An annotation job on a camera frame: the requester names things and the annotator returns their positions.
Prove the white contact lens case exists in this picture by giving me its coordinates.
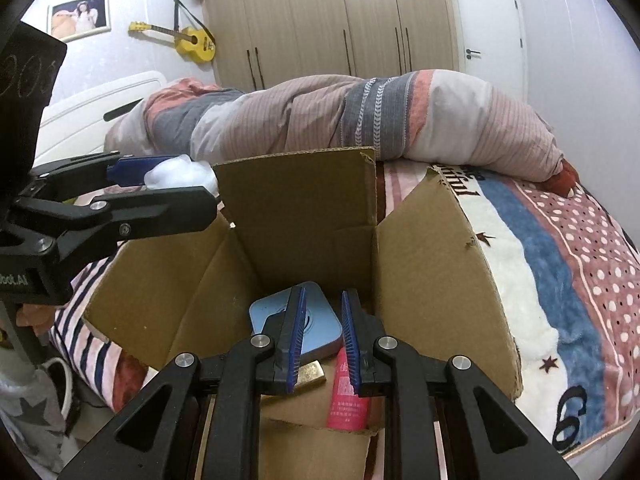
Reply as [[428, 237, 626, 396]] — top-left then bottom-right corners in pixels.
[[143, 155, 219, 197]]

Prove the pink cosmetic tube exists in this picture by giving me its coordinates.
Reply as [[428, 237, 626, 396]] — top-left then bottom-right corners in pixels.
[[326, 348, 370, 431]]

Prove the gold rectangular box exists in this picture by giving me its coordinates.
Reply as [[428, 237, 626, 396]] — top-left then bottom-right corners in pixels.
[[294, 360, 326, 393]]

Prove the brown cardboard box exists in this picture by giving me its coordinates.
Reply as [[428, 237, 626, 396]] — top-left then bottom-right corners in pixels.
[[85, 148, 521, 479]]

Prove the blue square device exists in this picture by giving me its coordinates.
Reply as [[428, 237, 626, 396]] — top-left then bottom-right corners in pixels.
[[248, 281, 343, 364]]

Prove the star patterned grey fabric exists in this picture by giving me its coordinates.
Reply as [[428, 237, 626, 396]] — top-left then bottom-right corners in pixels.
[[1, 349, 73, 479]]

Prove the striped fleece blanket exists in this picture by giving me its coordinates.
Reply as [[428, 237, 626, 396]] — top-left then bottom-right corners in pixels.
[[51, 160, 639, 462]]

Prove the yellow ukulele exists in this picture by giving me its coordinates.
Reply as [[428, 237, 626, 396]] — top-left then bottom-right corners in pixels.
[[128, 0, 217, 64]]

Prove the beige wooden wardrobe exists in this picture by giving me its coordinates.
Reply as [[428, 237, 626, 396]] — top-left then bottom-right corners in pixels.
[[203, 0, 459, 91]]

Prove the striped rolled duvet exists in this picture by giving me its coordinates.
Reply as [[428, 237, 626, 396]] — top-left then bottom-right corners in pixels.
[[104, 70, 564, 183]]

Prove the white door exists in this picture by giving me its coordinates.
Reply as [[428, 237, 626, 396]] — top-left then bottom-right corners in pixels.
[[454, 0, 527, 101]]

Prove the framed wall photo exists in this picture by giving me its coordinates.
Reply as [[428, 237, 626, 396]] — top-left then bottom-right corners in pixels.
[[47, 0, 111, 42]]

